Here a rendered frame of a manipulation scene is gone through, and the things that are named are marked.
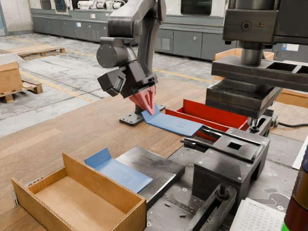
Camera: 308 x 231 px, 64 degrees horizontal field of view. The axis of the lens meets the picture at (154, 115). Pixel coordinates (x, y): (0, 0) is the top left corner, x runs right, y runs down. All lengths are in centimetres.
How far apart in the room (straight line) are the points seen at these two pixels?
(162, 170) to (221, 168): 15
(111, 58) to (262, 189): 46
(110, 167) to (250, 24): 42
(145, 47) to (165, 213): 54
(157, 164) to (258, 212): 25
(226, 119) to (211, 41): 482
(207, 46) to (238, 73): 522
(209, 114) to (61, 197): 54
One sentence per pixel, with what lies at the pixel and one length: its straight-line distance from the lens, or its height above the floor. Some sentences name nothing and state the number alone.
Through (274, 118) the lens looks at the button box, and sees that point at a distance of 91.
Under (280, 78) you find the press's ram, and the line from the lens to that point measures 46.
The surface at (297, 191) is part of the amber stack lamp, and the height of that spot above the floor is 113.
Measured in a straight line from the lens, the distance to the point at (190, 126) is 65.
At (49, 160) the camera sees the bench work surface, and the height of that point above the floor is 90.
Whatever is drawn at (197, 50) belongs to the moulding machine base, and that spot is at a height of 25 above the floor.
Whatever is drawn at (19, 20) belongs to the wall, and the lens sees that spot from 1187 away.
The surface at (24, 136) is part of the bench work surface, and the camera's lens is 88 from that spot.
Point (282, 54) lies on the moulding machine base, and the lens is 514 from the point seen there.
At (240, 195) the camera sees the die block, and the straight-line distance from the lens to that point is 52.
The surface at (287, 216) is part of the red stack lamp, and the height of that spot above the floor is 109.
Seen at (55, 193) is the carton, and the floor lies 90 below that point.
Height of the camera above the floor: 129
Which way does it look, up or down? 25 degrees down
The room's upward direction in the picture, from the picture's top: straight up
